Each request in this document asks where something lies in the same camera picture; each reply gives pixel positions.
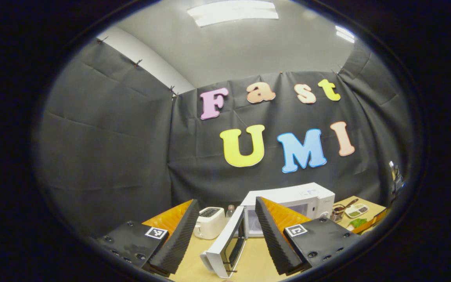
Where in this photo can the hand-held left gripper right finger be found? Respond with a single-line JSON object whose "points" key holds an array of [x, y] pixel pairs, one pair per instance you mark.
{"points": [[274, 239]]}

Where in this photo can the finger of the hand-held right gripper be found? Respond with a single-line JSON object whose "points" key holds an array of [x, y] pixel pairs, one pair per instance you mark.
{"points": [[374, 223]]}

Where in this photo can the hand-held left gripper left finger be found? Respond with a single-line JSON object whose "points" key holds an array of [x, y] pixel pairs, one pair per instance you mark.
{"points": [[174, 239]]}

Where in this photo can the sandwich with green lettuce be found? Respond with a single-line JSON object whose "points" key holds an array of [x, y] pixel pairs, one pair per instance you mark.
{"points": [[357, 223]]}

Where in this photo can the white microwave oven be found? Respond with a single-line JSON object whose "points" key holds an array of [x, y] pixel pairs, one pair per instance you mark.
{"points": [[311, 197]]}

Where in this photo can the white divided dish with beans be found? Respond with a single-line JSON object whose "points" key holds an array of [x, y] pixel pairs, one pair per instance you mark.
{"points": [[356, 210]]}

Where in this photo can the white toaster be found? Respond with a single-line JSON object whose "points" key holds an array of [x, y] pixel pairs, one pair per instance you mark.
{"points": [[210, 223]]}

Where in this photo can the small bottle with red label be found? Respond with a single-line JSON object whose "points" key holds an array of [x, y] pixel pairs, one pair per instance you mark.
{"points": [[230, 211]]}

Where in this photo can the black backdrop cloth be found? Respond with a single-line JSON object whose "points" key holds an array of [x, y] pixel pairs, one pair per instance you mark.
{"points": [[108, 156]]}

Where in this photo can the small ceiling light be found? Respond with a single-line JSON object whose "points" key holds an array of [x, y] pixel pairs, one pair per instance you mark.
{"points": [[345, 34]]}

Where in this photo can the large ceiling light panel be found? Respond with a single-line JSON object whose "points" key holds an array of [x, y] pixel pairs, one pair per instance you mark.
{"points": [[233, 11]]}

